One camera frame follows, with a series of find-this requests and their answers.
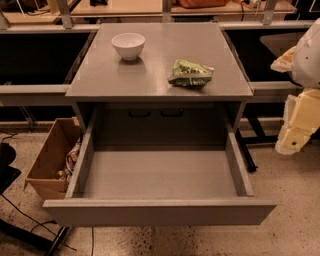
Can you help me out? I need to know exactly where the yellow foam-padded gripper finger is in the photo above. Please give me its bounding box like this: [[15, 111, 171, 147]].
[[275, 89, 320, 155]]

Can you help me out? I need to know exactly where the grey top drawer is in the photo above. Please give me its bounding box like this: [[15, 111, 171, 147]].
[[44, 105, 276, 227]]

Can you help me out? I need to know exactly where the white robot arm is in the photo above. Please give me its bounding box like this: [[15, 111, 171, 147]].
[[271, 19, 320, 155]]

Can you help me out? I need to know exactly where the grey drawer cabinet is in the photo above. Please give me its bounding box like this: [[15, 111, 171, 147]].
[[66, 23, 253, 129]]

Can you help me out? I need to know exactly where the grey chair seat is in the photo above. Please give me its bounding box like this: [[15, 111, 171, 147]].
[[260, 32, 304, 57]]

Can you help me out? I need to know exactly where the green snack bag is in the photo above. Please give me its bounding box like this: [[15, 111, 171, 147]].
[[168, 59, 214, 87]]

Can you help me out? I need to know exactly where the white ceramic bowl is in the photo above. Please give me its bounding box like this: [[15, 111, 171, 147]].
[[111, 33, 146, 60]]

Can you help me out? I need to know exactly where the brown cardboard box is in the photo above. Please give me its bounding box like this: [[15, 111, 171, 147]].
[[26, 118, 82, 200]]

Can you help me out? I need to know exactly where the black tripod leg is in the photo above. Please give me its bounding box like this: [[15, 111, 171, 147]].
[[44, 227, 69, 256]]

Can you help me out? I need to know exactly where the black object at left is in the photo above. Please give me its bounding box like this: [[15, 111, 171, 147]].
[[0, 143, 21, 194]]

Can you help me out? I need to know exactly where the black floor cable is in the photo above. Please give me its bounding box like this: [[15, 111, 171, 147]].
[[0, 194, 78, 252]]

